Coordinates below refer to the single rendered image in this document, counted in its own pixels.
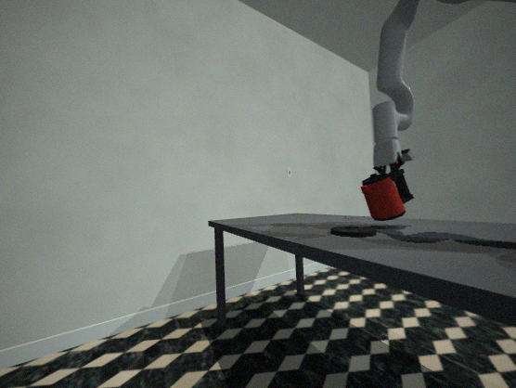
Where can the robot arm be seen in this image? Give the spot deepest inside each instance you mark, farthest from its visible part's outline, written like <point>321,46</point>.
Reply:
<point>386,117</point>

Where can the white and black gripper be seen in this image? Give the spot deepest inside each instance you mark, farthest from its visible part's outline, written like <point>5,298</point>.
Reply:
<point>388,152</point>

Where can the dark round disk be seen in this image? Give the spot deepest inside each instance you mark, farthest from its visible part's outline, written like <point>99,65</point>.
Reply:
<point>353,231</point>

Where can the red kettle with grey lid and handle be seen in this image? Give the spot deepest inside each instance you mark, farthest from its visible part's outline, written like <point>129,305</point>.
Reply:
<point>384,202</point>

